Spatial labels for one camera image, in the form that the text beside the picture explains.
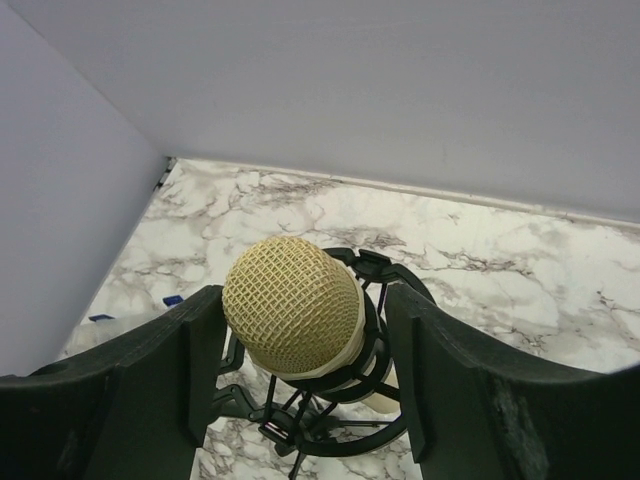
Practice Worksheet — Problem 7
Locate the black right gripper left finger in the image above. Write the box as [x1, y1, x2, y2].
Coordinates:
[1, 286, 223, 480]

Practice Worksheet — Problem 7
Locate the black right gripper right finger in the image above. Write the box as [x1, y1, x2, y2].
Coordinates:
[385, 283, 639, 479]

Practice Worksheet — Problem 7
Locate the black tripod shock mount stand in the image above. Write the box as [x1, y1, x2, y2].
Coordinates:
[213, 248, 427, 460]

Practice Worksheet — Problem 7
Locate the beige microphone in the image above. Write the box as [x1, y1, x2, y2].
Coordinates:
[222, 236, 400, 414]

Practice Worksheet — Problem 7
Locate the clear plastic screw box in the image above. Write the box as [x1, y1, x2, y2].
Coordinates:
[62, 295, 184, 357]

